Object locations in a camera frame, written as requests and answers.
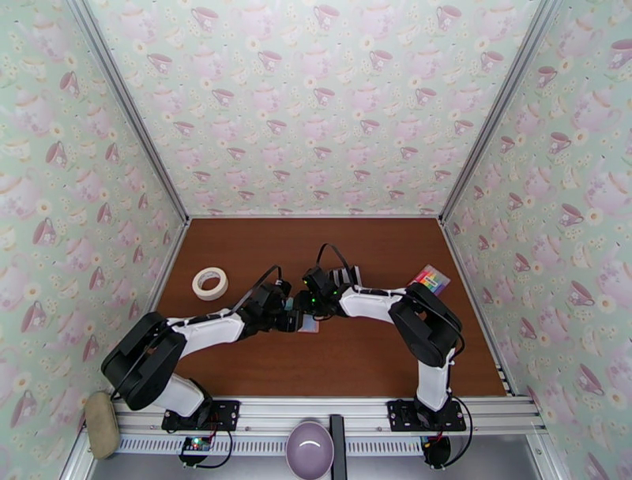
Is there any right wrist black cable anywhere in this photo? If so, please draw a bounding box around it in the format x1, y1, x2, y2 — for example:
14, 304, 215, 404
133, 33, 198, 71
315, 242, 355, 288

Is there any aluminium frame rail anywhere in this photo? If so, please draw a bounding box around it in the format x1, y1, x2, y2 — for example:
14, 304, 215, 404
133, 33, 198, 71
111, 396, 549, 437

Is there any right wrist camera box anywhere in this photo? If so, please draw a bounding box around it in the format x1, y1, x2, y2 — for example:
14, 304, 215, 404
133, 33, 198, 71
301, 265, 329, 292

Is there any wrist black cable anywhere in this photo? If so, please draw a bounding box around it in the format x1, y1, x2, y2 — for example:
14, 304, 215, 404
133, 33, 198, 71
315, 242, 355, 288
231, 264, 283, 318

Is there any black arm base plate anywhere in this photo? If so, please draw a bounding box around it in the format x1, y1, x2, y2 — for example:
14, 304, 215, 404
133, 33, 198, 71
161, 399, 241, 432
386, 399, 468, 433

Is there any beige fabric pouch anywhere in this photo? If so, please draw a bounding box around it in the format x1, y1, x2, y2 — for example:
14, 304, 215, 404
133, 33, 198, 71
84, 392, 121, 460

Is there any perforated metal cable tray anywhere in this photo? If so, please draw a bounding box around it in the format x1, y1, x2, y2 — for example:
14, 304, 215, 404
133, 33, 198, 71
118, 436, 431, 456

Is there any black upright post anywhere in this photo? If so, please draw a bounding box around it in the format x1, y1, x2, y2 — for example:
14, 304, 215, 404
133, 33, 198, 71
329, 414, 347, 480

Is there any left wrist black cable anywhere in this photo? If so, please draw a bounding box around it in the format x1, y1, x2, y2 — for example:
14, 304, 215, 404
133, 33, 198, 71
231, 264, 283, 318

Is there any clear acrylic card stand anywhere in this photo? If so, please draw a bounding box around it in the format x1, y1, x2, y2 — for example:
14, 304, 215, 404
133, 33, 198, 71
330, 266, 363, 289

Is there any pink card holder wallet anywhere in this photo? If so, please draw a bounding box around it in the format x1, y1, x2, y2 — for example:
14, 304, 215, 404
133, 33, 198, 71
295, 309, 322, 335

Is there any aluminium corner post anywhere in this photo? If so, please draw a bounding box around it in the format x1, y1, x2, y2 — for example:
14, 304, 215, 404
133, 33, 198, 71
438, 0, 565, 224
66, 0, 192, 224

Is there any green circuit board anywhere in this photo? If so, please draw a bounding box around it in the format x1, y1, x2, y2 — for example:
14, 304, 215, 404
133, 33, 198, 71
179, 436, 214, 456

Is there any purple bowl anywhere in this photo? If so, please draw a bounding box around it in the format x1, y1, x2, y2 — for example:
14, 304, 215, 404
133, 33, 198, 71
285, 419, 335, 480

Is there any black base cable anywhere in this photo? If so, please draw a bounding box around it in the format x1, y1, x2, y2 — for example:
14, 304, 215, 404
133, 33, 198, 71
177, 429, 238, 469
434, 396, 475, 468

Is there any beige masking tape roll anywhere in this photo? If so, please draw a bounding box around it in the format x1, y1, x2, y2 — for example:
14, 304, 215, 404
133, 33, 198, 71
191, 266, 230, 302

